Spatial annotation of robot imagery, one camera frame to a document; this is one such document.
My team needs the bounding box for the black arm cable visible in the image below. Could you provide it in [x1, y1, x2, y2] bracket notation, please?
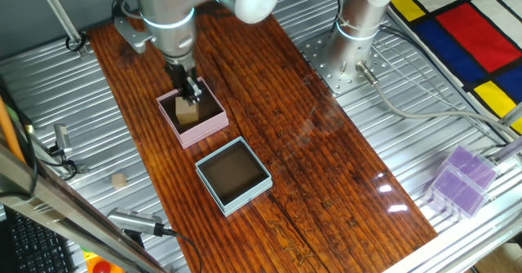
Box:
[332, 0, 347, 25]

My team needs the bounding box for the aluminium pole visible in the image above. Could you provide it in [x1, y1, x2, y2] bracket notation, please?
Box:
[34, 0, 89, 58]

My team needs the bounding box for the silver camera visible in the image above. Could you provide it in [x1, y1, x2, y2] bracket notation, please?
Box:
[106, 207, 165, 237]

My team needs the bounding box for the orange pole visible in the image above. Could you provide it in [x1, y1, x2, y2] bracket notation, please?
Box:
[0, 95, 26, 164]

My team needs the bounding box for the small wooden cube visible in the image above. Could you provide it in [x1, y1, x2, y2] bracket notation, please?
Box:
[111, 173, 128, 191]

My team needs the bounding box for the brown wooden board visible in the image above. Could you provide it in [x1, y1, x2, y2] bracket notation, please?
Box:
[86, 0, 438, 273]

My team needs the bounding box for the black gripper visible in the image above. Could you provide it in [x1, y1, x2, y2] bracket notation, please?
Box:
[165, 59, 203, 105]

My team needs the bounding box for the black camera cable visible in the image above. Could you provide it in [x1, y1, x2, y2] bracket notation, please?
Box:
[161, 227, 204, 273]

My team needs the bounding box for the clear box with purple contents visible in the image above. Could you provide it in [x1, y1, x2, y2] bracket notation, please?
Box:
[426, 165, 489, 220]
[442, 144, 501, 192]

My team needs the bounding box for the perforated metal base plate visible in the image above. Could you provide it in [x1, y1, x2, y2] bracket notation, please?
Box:
[300, 30, 392, 97]

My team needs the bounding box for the black keyboard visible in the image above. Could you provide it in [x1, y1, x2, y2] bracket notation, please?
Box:
[3, 207, 78, 273]

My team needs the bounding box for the grey cable with connector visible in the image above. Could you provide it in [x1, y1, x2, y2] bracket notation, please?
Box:
[355, 60, 522, 139]

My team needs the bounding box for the aluminium table edge profile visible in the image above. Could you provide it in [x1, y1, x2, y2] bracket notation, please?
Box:
[383, 178, 522, 273]

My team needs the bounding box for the pink cardboard box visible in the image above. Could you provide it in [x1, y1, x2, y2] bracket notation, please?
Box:
[156, 76, 230, 150]

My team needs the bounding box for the aluminium frame beam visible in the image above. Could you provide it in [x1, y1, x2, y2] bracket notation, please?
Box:
[0, 142, 168, 273]

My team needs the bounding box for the light blue cardboard box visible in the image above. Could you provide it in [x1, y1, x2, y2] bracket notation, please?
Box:
[194, 136, 273, 218]

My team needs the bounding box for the colourful block pattern cloth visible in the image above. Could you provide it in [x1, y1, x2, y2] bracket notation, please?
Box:
[387, 0, 522, 135]

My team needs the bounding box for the small grey camera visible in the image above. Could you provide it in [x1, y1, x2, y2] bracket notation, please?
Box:
[53, 123, 73, 156]

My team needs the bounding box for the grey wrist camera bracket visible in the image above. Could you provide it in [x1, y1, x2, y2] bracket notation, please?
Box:
[113, 15, 156, 55]

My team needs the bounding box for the red emergency stop button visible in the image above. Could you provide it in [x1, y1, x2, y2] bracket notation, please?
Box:
[82, 250, 126, 273]

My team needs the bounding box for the large wooden block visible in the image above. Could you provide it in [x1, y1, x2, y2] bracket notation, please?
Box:
[175, 96, 201, 126]

